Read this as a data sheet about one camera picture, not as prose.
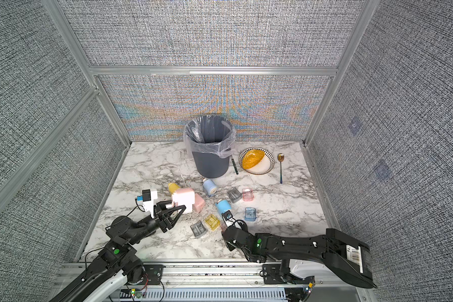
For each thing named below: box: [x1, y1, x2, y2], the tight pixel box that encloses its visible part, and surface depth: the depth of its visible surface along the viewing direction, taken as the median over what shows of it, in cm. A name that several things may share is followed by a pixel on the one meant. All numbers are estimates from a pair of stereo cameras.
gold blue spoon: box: [277, 152, 285, 185], surface depth 112 cm
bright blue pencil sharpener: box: [215, 199, 232, 217], surface depth 87 cm
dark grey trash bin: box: [184, 114, 236, 179], surface depth 96 cm
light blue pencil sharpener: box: [202, 178, 218, 197], surface depth 92 cm
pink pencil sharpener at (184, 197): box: [171, 188, 196, 214], surface depth 66 cm
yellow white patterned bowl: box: [238, 147, 275, 176], surface depth 107 cm
